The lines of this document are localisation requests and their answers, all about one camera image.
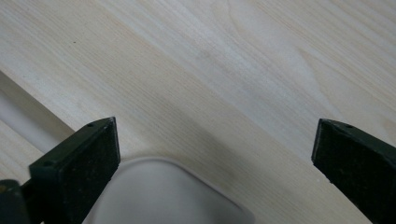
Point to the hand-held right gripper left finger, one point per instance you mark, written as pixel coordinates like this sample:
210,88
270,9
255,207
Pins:
77,165

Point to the white square plate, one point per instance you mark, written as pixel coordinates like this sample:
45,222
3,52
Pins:
162,196

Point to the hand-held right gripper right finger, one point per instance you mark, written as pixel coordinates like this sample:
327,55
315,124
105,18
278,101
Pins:
358,161

